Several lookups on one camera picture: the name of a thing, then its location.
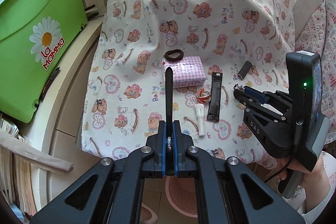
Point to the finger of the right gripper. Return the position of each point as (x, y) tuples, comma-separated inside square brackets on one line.
[(266, 97), (274, 111)]

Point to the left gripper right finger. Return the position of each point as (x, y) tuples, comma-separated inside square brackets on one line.
[(227, 191)]

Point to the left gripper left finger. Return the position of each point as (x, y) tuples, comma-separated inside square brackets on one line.
[(111, 190)]

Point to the black cylinder keychain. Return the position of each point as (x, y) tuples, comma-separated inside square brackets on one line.
[(244, 70)]

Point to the black sachet packet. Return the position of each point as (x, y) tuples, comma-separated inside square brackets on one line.
[(215, 97)]

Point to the white plastic tube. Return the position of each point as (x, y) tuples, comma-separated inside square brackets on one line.
[(200, 113)]

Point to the pink checkered tissue pack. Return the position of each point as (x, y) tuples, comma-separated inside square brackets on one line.
[(187, 72)]

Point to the black plastic spoon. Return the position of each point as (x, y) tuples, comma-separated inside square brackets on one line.
[(169, 121)]

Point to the pink plastic trash basket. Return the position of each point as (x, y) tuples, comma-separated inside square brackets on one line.
[(180, 193)]

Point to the patchwork print cloth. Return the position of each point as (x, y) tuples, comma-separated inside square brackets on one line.
[(319, 36)]

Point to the teddy bear print cloth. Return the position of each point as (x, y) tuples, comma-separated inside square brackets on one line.
[(125, 98)]

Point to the white cabinet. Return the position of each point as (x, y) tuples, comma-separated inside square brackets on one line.
[(54, 127)]

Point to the wooden plank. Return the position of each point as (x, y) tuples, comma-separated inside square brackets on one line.
[(34, 156)]

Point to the stack of old books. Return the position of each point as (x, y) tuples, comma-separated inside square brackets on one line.
[(16, 184)]

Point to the green plastic storage box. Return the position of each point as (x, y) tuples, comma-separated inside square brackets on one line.
[(34, 35)]

